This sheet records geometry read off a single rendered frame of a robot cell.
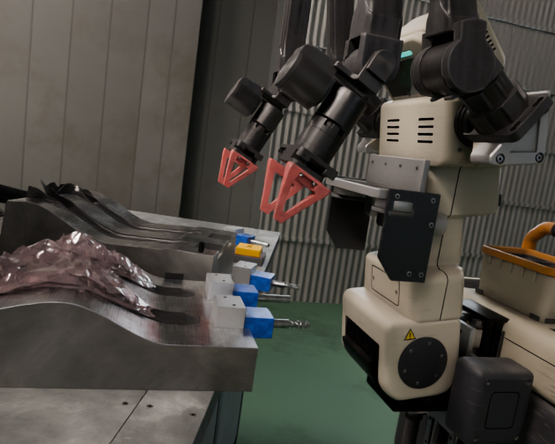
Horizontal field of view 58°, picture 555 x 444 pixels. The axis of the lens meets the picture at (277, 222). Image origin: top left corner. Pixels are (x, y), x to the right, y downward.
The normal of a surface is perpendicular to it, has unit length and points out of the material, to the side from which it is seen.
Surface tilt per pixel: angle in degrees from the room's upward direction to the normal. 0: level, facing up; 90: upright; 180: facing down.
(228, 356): 90
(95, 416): 0
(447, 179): 90
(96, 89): 90
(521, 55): 90
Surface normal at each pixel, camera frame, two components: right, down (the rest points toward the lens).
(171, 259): -0.07, 0.14
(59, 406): 0.14, -0.98
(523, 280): -0.96, -0.06
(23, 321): 0.22, 0.17
